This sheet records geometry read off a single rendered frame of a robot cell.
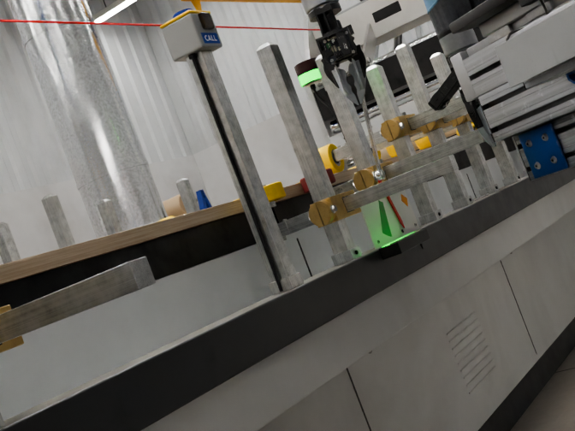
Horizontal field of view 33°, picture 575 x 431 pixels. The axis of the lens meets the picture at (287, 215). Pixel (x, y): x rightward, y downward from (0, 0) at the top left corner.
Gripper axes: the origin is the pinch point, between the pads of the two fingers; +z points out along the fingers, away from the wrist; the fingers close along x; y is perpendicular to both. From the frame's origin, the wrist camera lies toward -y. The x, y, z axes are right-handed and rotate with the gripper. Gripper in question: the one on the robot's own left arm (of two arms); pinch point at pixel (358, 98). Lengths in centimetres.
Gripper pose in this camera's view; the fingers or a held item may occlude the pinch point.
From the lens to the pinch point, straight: 206.8
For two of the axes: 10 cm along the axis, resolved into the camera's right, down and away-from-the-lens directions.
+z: 3.5, 9.4, -0.5
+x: 9.2, -3.5, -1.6
